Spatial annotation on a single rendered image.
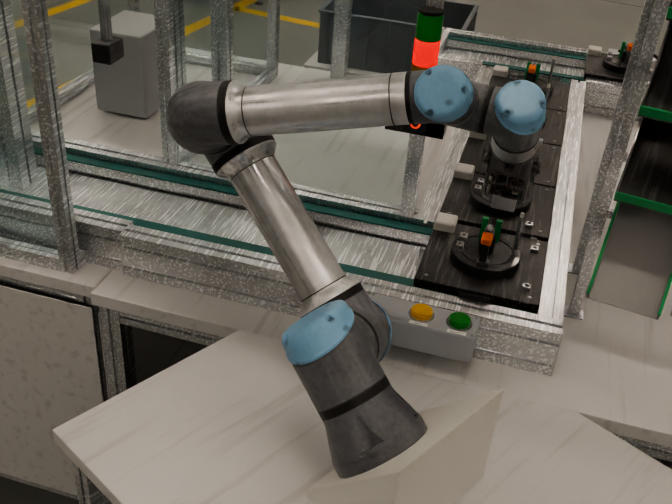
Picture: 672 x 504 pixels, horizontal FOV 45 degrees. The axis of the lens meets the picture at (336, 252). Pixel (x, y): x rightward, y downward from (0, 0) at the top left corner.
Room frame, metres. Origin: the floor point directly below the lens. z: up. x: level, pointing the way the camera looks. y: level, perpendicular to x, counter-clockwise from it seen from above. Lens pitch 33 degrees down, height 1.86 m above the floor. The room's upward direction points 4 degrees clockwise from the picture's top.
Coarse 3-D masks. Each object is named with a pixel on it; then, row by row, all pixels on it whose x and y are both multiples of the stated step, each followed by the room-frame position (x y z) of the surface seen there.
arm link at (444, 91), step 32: (192, 96) 1.13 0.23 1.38; (224, 96) 1.11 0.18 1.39; (256, 96) 1.11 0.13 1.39; (288, 96) 1.09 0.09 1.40; (320, 96) 1.08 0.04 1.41; (352, 96) 1.07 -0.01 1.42; (384, 96) 1.07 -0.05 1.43; (416, 96) 1.04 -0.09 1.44; (448, 96) 1.03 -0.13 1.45; (192, 128) 1.10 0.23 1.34; (224, 128) 1.09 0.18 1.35; (256, 128) 1.09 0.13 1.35; (288, 128) 1.09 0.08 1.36; (320, 128) 1.08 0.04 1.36; (352, 128) 1.09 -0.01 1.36
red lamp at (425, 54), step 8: (416, 40) 1.52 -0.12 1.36; (440, 40) 1.53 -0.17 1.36; (416, 48) 1.52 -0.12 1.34; (424, 48) 1.51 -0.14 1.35; (432, 48) 1.51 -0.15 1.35; (416, 56) 1.52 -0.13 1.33; (424, 56) 1.51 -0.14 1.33; (432, 56) 1.51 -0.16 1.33; (416, 64) 1.52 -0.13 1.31; (424, 64) 1.51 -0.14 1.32; (432, 64) 1.51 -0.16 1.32
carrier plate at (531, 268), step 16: (432, 240) 1.43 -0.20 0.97; (448, 240) 1.43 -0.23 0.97; (512, 240) 1.45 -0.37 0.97; (528, 240) 1.46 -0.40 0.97; (432, 256) 1.37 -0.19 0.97; (448, 256) 1.37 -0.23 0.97; (528, 256) 1.40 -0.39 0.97; (544, 256) 1.40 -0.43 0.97; (432, 272) 1.31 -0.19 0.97; (448, 272) 1.32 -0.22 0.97; (464, 272) 1.32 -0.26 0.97; (528, 272) 1.34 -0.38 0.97; (432, 288) 1.28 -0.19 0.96; (448, 288) 1.27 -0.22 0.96; (464, 288) 1.26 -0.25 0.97; (480, 288) 1.27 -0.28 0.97; (496, 288) 1.27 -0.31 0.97; (512, 288) 1.28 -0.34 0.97; (496, 304) 1.25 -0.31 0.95; (512, 304) 1.24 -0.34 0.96; (528, 304) 1.23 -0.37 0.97
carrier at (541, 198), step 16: (464, 176) 1.72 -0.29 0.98; (480, 176) 1.74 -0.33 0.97; (448, 192) 1.64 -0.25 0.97; (464, 192) 1.65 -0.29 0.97; (480, 192) 1.62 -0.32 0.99; (528, 192) 1.64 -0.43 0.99; (544, 192) 1.68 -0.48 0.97; (448, 208) 1.57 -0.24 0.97; (464, 208) 1.57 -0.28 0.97; (480, 208) 1.57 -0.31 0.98; (528, 208) 1.58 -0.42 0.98; (544, 208) 1.60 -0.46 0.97; (464, 224) 1.52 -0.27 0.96; (480, 224) 1.51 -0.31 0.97; (512, 224) 1.52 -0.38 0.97; (544, 224) 1.53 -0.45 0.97; (544, 240) 1.48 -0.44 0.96
